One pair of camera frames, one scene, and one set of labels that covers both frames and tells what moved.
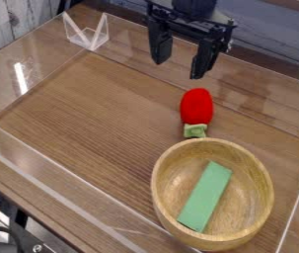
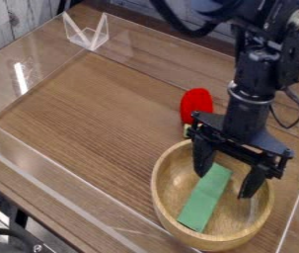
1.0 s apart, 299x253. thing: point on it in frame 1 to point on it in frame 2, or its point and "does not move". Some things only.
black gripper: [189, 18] to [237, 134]
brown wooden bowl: [243, 207] does not move
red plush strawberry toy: [196, 109] does not move
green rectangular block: [204, 201] does not move
